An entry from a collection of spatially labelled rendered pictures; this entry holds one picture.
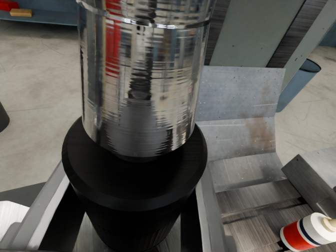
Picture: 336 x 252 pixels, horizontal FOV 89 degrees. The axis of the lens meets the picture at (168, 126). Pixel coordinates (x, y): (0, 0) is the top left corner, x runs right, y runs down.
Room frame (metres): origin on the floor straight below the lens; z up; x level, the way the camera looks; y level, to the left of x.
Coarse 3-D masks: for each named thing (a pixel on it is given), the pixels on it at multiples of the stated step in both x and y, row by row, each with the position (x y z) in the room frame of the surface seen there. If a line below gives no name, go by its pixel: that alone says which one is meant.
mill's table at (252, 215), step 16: (224, 192) 0.18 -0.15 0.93; (240, 192) 0.19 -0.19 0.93; (256, 192) 0.20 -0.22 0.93; (272, 192) 0.21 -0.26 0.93; (288, 192) 0.22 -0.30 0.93; (224, 208) 0.15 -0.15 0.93; (240, 208) 0.16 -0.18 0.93; (256, 208) 0.17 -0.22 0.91; (272, 208) 0.18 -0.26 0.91; (288, 208) 0.18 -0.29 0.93; (304, 208) 0.19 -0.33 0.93; (224, 224) 0.12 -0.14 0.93; (240, 224) 0.13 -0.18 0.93; (256, 224) 0.13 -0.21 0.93; (272, 224) 0.14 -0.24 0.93; (240, 240) 0.10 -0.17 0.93; (256, 240) 0.10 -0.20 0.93; (272, 240) 0.11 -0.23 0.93
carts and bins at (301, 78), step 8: (304, 64) 2.31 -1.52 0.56; (312, 64) 2.25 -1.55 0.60; (296, 72) 1.96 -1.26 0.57; (304, 72) 1.95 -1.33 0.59; (312, 72) 1.96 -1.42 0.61; (296, 80) 1.95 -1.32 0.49; (304, 80) 1.96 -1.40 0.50; (288, 88) 1.96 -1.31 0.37; (296, 88) 1.97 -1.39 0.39; (280, 96) 1.98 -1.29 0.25; (288, 96) 1.97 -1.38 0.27; (0, 104) 0.94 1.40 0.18; (280, 104) 1.98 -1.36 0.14; (0, 112) 0.89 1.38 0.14; (0, 120) 0.84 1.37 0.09; (8, 120) 0.92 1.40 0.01; (0, 128) 0.81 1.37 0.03
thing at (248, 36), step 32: (224, 0) 0.42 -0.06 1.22; (256, 0) 0.45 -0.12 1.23; (288, 0) 0.48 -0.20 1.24; (320, 0) 0.51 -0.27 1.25; (224, 32) 0.43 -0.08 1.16; (256, 32) 0.47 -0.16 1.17; (288, 32) 0.50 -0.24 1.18; (320, 32) 0.54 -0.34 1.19; (224, 64) 0.45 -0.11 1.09; (256, 64) 0.49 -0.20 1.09; (288, 64) 0.53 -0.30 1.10
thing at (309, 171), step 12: (300, 156) 0.27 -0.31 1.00; (312, 156) 0.28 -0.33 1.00; (324, 156) 0.29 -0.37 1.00; (288, 168) 0.27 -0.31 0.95; (300, 168) 0.25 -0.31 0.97; (312, 168) 0.24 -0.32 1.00; (324, 168) 0.25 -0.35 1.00; (300, 180) 0.24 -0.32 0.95; (312, 180) 0.23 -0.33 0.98; (324, 180) 0.22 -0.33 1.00; (300, 192) 0.22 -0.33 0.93; (312, 192) 0.21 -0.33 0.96; (324, 192) 0.20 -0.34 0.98; (312, 204) 0.19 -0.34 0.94; (324, 204) 0.19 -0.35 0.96
